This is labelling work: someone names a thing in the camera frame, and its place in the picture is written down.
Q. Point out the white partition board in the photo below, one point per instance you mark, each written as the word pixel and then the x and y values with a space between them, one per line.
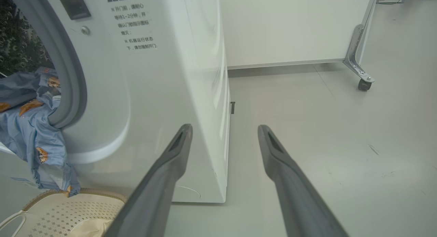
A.
pixel 290 25

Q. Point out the blue bear-print garment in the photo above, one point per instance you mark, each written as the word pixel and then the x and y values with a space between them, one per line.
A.
pixel 30 127

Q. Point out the cream garment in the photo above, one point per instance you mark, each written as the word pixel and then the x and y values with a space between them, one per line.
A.
pixel 92 228

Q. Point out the white washing machine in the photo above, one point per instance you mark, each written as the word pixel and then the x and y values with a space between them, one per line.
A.
pixel 153 93

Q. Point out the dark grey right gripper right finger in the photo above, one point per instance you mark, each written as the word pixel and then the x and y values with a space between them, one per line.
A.
pixel 293 189

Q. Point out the black door latch socket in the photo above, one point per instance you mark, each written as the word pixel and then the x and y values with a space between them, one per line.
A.
pixel 75 5

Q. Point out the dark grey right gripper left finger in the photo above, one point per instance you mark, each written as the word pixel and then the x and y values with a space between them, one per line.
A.
pixel 160 182

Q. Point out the cream perforated laundry basket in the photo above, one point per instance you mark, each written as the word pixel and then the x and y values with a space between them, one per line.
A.
pixel 61 209

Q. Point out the blue energy label sticker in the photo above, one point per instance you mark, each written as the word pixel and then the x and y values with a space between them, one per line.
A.
pixel 23 181

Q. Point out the printed text notice label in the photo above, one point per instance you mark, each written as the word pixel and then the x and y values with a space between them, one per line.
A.
pixel 135 23

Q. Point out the round filter cover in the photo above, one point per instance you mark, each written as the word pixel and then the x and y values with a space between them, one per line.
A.
pixel 187 192

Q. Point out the grey metal caster leg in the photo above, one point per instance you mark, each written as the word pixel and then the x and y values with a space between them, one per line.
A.
pixel 356 59

